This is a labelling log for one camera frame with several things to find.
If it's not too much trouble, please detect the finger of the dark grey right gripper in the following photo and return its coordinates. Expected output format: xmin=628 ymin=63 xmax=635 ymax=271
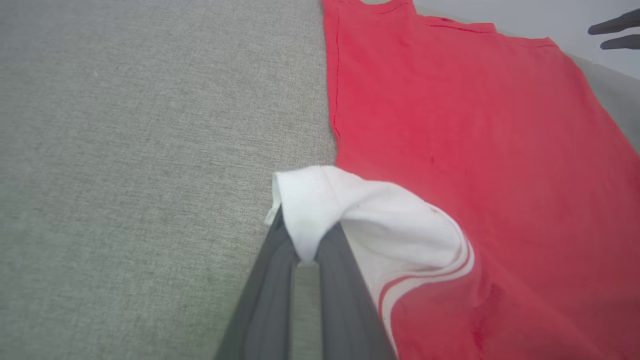
xmin=587 ymin=8 xmax=640 ymax=36
xmin=599 ymin=34 xmax=640 ymax=51

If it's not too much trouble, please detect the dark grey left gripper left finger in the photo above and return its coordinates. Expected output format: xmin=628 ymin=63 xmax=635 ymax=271
xmin=214 ymin=205 xmax=301 ymax=360

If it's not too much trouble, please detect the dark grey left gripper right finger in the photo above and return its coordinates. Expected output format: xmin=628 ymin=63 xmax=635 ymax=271
xmin=315 ymin=222 xmax=399 ymax=360

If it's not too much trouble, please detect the red white t-shirt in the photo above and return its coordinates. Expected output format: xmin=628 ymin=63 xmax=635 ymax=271
xmin=264 ymin=0 xmax=640 ymax=360

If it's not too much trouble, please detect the grey fabric sofa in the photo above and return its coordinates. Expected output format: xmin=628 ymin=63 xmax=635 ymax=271
xmin=0 ymin=0 xmax=640 ymax=360

